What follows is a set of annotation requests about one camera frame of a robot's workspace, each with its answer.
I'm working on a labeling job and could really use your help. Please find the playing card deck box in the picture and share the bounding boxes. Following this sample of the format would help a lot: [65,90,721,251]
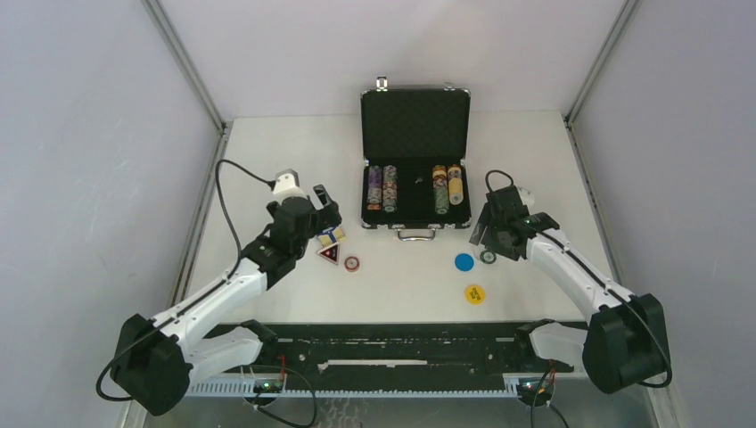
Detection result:
[316,226,346,248]

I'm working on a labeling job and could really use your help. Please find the blue round button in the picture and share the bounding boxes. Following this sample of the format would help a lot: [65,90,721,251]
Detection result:
[454,253,475,272]

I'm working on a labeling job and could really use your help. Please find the black aluminium poker case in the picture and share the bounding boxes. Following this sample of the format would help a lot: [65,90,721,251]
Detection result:
[359,76,472,241]

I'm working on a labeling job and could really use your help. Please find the red black triangular button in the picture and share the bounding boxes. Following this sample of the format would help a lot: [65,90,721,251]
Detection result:
[317,243,341,266]

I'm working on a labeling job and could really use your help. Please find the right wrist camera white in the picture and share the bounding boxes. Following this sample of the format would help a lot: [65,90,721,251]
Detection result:
[517,186,535,207]

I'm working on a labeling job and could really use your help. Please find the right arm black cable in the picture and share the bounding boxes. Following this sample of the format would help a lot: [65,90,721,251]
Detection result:
[484,169,675,391]

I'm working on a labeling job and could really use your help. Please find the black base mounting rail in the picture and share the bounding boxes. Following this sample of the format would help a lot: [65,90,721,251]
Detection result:
[222,322,550,395]

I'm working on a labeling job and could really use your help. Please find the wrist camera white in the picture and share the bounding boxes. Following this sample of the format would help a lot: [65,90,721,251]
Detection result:
[517,186,535,207]
[272,169,307,203]

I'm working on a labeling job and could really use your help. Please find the green chip row inner left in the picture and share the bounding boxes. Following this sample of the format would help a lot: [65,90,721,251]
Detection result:
[382,165,398,213]

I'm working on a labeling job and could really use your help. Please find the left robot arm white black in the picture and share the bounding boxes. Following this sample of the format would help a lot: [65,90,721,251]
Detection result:
[102,179,341,416]

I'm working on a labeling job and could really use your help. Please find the yellow chip row far right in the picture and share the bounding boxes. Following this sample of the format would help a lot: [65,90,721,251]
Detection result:
[447,165,464,206]

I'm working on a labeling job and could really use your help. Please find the yellow round button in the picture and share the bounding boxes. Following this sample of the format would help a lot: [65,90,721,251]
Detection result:
[464,284,487,305]

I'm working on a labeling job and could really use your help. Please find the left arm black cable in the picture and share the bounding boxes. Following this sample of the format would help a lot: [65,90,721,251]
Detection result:
[95,159,279,403]

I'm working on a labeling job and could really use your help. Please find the green orange chip row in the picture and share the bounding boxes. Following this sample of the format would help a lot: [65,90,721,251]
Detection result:
[431,165,450,215]

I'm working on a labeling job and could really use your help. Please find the red white poker chip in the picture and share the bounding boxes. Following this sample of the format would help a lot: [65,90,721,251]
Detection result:
[344,256,360,273]

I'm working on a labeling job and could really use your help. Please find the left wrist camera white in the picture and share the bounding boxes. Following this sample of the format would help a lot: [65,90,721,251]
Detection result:
[272,169,307,203]

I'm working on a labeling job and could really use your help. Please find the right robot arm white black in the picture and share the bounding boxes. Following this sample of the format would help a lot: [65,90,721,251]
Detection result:
[470,185,673,394]

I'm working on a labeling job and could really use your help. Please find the purple chip row far left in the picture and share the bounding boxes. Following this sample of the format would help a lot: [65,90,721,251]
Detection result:
[366,165,382,210]

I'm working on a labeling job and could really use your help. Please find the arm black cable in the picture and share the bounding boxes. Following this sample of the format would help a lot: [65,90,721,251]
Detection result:
[484,169,675,391]
[95,159,279,403]

